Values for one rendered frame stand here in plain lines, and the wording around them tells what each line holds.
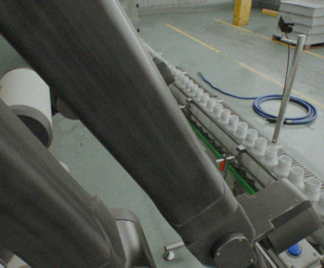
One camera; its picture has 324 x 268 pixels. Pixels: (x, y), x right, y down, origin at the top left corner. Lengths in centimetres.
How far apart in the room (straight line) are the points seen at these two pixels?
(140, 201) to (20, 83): 208
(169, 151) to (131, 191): 234
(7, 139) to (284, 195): 27
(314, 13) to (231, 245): 673
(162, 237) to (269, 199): 189
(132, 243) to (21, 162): 15
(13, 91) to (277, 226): 34
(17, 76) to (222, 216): 33
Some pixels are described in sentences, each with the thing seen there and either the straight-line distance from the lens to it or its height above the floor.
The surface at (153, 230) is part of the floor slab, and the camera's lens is 223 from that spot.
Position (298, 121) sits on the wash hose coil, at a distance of 378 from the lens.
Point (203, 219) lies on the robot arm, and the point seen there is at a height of 154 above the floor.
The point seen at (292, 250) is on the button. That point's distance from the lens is 81.
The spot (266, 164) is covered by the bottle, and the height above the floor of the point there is 112.
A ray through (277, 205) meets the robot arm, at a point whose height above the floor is 150.
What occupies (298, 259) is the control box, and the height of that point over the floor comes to 111.
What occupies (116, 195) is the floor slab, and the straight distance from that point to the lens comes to 250.
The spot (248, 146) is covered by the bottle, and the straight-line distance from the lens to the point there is 112.
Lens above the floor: 172
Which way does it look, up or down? 32 degrees down
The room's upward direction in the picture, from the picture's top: straight up
